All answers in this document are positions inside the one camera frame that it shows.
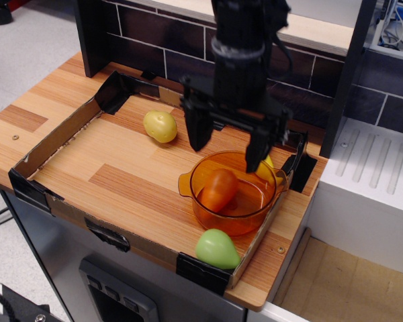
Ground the yellow toy banana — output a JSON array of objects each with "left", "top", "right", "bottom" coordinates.
[{"left": 255, "top": 156, "right": 283, "bottom": 187}]

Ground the beige wooden shelf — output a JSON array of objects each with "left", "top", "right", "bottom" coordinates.
[{"left": 138, "top": 0, "right": 362, "bottom": 57}]

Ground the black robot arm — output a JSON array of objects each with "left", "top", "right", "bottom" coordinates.
[{"left": 181, "top": 1, "right": 292, "bottom": 173}]

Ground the green toy pear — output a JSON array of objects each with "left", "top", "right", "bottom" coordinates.
[{"left": 195, "top": 229, "right": 240, "bottom": 270}]

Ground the orange toy carrot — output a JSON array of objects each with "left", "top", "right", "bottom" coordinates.
[{"left": 197, "top": 168, "right": 238, "bottom": 213}]

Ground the dark grey vertical post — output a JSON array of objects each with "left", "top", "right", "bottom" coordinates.
[{"left": 320, "top": 1, "right": 376, "bottom": 158}]

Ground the grey toy oven panel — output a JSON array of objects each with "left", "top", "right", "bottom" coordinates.
[{"left": 79, "top": 259, "right": 160, "bottom": 322}]

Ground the orange transparent plastic pot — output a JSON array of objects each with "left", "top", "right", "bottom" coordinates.
[{"left": 178, "top": 151, "right": 289, "bottom": 236}]

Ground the white toy sink drainboard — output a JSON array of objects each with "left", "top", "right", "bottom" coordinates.
[{"left": 308, "top": 119, "right": 403, "bottom": 272}]

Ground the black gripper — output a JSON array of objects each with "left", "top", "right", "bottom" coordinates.
[{"left": 180, "top": 50, "right": 292, "bottom": 173}]

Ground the yellow toy potato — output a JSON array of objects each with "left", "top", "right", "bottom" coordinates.
[{"left": 143, "top": 110, "right": 177, "bottom": 144}]

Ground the cardboard fence with black tape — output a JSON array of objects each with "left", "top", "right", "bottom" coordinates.
[{"left": 9, "top": 72, "right": 320, "bottom": 303}]

